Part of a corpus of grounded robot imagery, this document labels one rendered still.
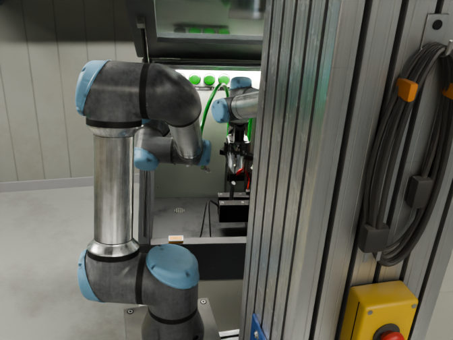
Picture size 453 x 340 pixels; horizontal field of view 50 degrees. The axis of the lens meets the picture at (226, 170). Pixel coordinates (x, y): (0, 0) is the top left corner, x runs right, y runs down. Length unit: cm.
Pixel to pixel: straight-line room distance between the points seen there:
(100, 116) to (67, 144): 297
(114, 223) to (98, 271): 11
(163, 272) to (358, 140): 58
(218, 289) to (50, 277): 155
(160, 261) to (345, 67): 66
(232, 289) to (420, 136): 127
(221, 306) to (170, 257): 81
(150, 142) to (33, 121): 260
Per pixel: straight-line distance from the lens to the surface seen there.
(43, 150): 401
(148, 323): 119
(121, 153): 103
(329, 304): 76
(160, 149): 136
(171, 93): 98
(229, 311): 190
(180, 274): 107
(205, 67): 196
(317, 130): 61
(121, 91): 99
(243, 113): 144
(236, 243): 171
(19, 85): 384
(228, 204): 187
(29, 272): 325
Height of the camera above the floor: 192
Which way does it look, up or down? 26 degrees down
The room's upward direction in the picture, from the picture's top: 3 degrees clockwise
